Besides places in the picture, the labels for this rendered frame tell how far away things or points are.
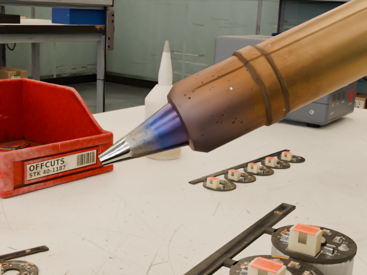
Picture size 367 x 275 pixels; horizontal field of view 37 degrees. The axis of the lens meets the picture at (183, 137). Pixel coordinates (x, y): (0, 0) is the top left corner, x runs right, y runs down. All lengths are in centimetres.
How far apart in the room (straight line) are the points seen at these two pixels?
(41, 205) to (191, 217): 10
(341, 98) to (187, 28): 507
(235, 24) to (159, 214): 510
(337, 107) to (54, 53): 538
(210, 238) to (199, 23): 535
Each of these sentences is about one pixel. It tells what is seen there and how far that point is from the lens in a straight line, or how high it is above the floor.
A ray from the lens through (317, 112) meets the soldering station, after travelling 64.
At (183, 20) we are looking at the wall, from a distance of 575.
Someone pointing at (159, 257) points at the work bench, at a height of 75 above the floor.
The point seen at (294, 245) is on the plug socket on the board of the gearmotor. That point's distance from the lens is 16.
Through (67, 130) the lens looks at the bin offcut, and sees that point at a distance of 47.
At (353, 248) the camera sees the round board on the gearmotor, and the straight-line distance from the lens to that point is 17.
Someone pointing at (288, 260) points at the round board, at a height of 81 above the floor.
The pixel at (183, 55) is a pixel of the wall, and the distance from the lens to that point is 576.
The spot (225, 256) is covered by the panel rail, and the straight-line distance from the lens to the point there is 16.
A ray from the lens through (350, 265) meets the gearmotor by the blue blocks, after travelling 17.
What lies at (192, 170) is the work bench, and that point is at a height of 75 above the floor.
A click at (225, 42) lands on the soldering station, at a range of 68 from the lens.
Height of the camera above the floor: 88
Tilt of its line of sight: 13 degrees down
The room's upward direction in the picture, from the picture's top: 3 degrees clockwise
